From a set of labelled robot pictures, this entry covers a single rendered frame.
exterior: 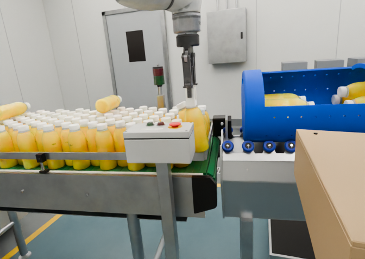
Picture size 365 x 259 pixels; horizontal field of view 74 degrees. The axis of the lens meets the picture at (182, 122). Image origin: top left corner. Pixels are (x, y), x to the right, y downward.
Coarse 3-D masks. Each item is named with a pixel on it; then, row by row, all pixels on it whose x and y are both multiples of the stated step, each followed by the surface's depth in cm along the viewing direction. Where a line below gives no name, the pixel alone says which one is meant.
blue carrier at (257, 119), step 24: (264, 72) 98; (288, 72) 96; (312, 72) 96; (336, 72) 95; (360, 72) 94; (264, 96) 82; (312, 96) 104; (264, 120) 83; (288, 120) 81; (312, 120) 80; (336, 120) 79; (360, 120) 77
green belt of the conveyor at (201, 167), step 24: (216, 144) 114; (0, 168) 104; (24, 168) 102; (48, 168) 100; (72, 168) 98; (96, 168) 96; (120, 168) 95; (144, 168) 93; (192, 168) 90; (216, 168) 95
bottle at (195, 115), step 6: (186, 108) 83; (192, 108) 82; (198, 108) 83; (186, 114) 82; (192, 114) 81; (198, 114) 82; (186, 120) 83; (192, 120) 81; (198, 120) 82; (198, 126) 82; (204, 126) 84; (198, 132) 82; (204, 132) 83; (198, 138) 82; (204, 138) 83; (198, 144) 83; (204, 144) 83; (198, 150) 83; (204, 150) 84
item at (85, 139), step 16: (32, 128) 104; (64, 128) 98; (80, 128) 99; (96, 128) 96; (112, 128) 97; (0, 144) 100; (16, 144) 102; (32, 144) 99; (48, 144) 95; (64, 144) 98; (80, 144) 94; (96, 144) 92; (112, 144) 93; (0, 160) 102; (16, 160) 106; (32, 160) 100; (48, 160) 97; (64, 160) 101; (80, 160) 95; (96, 160) 97; (112, 160) 94
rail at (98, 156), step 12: (0, 156) 100; (12, 156) 99; (24, 156) 98; (48, 156) 95; (60, 156) 94; (72, 156) 93; (84, 156) 92; (96, 156) 91; (108, 156) 90; (120, 156) 89
